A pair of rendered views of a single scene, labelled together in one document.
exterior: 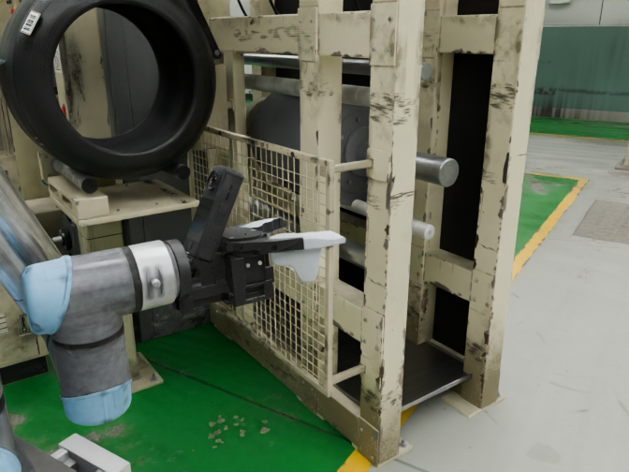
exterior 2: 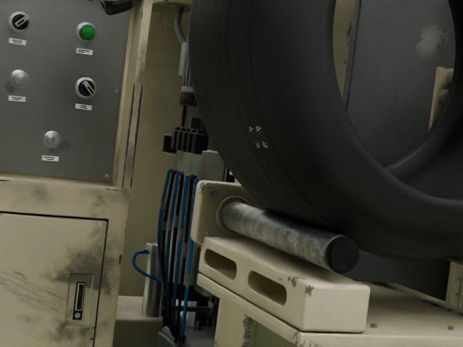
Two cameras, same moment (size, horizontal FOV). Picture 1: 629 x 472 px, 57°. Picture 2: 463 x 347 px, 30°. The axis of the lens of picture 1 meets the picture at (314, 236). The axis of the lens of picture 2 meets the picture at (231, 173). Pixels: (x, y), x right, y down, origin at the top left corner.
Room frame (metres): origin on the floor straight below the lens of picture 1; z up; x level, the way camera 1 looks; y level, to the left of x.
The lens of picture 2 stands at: (0.54, 0.55, 1.04)
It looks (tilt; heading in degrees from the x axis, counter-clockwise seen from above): 3 degrees down; 13
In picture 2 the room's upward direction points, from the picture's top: 7 degrees clockwise
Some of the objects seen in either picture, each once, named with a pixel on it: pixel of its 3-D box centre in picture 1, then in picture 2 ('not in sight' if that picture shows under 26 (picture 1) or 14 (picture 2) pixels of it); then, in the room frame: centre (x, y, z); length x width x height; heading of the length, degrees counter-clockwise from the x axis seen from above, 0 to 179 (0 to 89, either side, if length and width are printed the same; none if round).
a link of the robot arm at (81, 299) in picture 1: (81, 292); not in sight; (0.57, 0.25, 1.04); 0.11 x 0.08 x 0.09; 122
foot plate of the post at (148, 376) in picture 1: (118, 374); not in sight; (2.00, 0.78, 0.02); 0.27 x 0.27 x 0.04; 35
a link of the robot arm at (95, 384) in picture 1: (91, 363); not in sight; (0.59, 0.26, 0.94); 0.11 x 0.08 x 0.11; 32
